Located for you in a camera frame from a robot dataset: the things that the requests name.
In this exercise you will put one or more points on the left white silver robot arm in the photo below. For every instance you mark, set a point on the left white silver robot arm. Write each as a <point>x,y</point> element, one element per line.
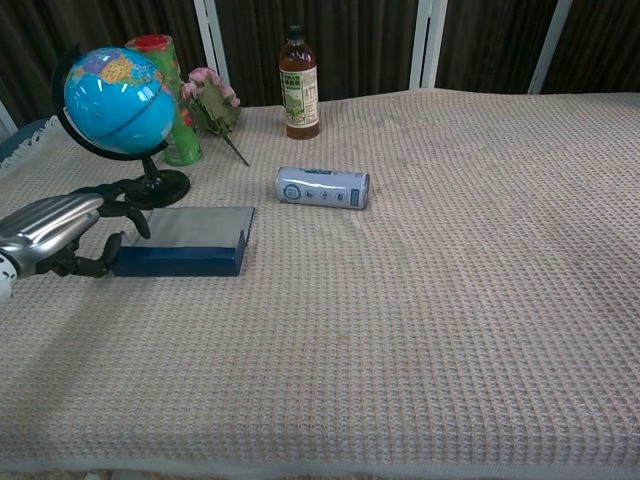
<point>5,280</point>

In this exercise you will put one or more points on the teal padded table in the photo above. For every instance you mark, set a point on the teal padded table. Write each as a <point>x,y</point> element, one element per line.
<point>20,137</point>

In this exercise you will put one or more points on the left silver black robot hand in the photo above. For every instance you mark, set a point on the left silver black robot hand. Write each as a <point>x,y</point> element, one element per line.
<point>45,225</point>

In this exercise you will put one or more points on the brown tea bottle green label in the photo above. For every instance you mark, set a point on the brown tea bottle green label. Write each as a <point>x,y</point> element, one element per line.
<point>301,105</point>

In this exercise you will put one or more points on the silver blue drink can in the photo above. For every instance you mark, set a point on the silver blue drink can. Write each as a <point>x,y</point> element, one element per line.
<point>320,190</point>

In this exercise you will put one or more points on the pink artificial flower bunch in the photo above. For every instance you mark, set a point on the pink artificial flower bunch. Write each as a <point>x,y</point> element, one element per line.
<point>212,107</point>

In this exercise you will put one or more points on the beige waffle tablecloth with fringe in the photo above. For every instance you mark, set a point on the beige waffle tablecloth with fringe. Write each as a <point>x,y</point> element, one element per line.
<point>450,300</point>

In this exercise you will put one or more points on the blue rectangular box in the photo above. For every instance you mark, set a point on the blue rectangular box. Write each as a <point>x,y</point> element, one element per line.
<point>200,227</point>

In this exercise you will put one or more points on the blue desk globe black stand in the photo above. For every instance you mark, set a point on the blue desk globe black stand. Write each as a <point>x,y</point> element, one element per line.
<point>120,100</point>

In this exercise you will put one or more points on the green tube red lid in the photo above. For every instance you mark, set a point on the green tube red lid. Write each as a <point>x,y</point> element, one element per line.
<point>187,145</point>

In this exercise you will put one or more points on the white screen frame post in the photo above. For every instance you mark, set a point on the white screen frame post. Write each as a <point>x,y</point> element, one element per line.
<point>212,40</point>
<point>6,117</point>
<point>420,50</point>
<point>549,50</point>

